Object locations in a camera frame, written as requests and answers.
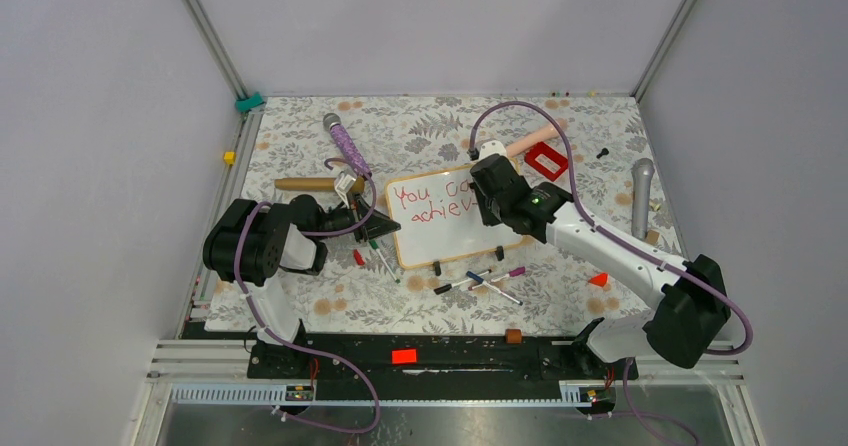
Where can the teal corner clamp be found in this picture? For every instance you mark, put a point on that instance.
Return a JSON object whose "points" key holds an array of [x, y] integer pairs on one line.
{"points": [[249, 103]]}

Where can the yellow framed whiteboard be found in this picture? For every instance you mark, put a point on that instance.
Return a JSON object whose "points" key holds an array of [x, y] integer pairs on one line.
{"points": [[440, 219]]}

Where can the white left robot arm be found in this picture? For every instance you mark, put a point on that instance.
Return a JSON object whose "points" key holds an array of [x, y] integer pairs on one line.
{"points": [[253, 241]]}

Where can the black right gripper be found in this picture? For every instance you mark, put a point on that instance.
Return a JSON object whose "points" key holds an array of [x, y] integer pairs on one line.
{"points": [[488, 217]]}

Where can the pink toy microphone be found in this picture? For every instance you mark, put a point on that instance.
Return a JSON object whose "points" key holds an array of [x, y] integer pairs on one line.
{"points": [[531, 139]]}

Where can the red tape label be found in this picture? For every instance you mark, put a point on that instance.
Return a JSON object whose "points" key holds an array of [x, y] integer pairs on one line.
{"points": [[404, 356]]}

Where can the green capped whiteboard marker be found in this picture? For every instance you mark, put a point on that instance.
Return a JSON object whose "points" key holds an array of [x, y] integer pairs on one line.
{"points": [[378, 251]]}

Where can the silver toy microphone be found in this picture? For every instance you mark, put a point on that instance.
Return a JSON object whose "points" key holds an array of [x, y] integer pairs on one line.
{"points": [[642, 174]]}

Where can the magenta capped whiteboard marker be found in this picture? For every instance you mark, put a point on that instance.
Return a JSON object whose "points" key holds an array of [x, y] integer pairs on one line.
{"points": [[479, 279]]}

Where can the blue capped whiteboard marker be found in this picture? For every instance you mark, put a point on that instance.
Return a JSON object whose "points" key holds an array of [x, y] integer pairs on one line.
{"points": [[505, 295]]}

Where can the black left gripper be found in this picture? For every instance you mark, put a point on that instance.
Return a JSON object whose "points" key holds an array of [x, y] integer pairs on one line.
{"points": [[375, 225]]}

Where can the floral patterned table mat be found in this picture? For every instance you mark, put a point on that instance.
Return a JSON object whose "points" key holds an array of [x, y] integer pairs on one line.
{"points": [[403, 136]]}

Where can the red marker cap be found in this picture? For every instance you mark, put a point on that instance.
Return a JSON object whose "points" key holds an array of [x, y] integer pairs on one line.
{"points": [[359, 259]]}

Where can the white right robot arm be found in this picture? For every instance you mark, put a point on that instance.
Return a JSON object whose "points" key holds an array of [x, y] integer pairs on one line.
{"points": [[684, 298]]}

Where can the red rectangular plastic box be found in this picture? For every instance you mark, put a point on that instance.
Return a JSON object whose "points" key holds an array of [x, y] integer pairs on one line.
{"points": [[546, 161]]}

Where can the purple glitter toy microphone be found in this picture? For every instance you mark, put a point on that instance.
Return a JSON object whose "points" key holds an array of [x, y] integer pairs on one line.
{"points": [[332, 123]]}

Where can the small tan wooden block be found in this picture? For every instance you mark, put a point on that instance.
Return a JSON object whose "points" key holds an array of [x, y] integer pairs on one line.
{"points": [[652, 237]]}

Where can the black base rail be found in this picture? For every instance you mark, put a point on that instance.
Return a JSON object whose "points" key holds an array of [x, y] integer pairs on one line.
{"points": [[344, 366]]}

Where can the red triangular block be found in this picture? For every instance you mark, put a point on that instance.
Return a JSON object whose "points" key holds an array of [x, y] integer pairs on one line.
{"points": [[601, 280]]}

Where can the black capped whiteboard marker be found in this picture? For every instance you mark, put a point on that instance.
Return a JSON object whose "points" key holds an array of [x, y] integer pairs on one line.
{"points": [[466, 281]]}

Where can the brown cylinder block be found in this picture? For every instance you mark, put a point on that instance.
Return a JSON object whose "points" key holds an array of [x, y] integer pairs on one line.
{"points": [[513, 336]]}

